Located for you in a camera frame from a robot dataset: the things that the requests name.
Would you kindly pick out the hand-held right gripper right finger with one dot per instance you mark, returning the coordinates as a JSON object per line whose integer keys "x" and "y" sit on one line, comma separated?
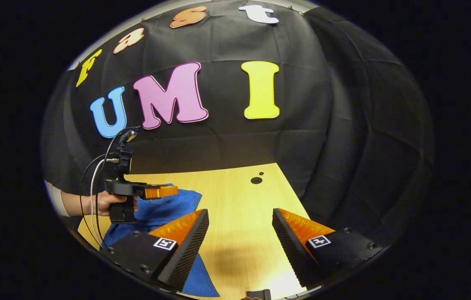
{"x": 291, "y": 250}

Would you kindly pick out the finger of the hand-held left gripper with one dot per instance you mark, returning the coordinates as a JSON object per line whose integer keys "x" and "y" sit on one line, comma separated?
{"x": 160, "y": 192}

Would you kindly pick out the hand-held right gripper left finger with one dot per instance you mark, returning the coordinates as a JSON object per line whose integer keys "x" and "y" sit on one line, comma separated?
{"x": 187, "y": 254}

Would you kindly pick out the blue shirt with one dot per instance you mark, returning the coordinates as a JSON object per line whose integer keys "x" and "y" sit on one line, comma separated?
{"x": 164, "y": 206}

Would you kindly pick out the black backdrop cloth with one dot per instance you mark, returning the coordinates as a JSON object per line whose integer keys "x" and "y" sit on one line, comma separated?
{"x": 227, "y": 141}

